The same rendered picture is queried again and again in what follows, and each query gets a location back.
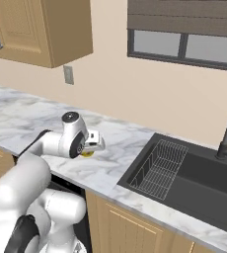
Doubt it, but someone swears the dark grey sink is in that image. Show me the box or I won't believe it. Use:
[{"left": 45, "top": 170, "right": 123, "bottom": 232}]
[{"left": 116, "top": 131, "right": 227, "bottom": 237}]

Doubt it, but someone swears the yellow round object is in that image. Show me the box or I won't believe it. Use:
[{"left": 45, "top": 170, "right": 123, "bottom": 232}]
[{"left": 79, "top": 150, "right": 95, "bottom": 158}]

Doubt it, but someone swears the black dishwasher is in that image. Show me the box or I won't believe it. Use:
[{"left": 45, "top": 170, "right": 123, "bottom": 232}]
[{"left": 48, "top": 173, "right": 93, "bottom": 253}]

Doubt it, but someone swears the wooden base cupboard door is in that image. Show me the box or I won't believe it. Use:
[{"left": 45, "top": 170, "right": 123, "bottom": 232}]
[{"left": 85, "top": 190, "right": 195, "bottom": 253}]

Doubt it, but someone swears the dark framed window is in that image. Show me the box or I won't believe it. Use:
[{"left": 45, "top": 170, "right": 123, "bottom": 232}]
[{"left": 126, "top": 28, "right": 227, "bottom": 72}]

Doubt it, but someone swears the grey window blind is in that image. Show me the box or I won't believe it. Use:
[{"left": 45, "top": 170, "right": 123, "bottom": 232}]
[{"left": 126, "top": 0, "right": 227, "bottom": 39}]

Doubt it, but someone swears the wire dish rack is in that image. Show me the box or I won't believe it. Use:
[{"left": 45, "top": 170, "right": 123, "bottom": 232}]
[{"left": 128, "top": 138, "right": 189, "bottom": 201}]

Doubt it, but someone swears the grey wall socket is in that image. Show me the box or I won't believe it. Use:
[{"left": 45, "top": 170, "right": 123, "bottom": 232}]
[{"left": 62, "top": 64, "right": 75, "bottom": 86}]

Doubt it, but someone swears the wooden wall cupboard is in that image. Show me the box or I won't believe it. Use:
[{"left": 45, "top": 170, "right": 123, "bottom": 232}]
[{"left": 0, "top": 0, "right": 94, "bottom": 69}]

